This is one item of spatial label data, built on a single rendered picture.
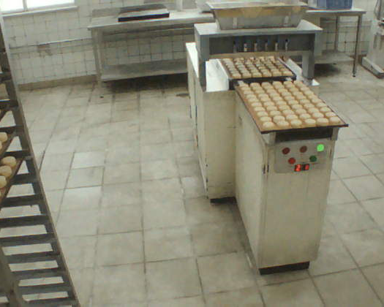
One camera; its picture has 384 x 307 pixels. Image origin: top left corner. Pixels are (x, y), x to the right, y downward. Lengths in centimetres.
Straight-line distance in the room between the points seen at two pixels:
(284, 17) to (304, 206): 108
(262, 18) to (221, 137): 76
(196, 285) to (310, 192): 80
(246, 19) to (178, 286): 153
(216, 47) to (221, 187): 91
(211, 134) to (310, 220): 82
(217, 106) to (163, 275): 103
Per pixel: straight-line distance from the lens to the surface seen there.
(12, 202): 151
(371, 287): 232
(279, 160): 175
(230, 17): 229
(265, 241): 205
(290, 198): 192
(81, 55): 553
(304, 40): 247
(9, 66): 129
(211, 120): 240
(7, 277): 111
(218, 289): 219
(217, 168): 256
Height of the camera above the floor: 163
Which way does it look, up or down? 29 degrees down
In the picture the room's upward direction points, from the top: 3 degrees counter-clockwise
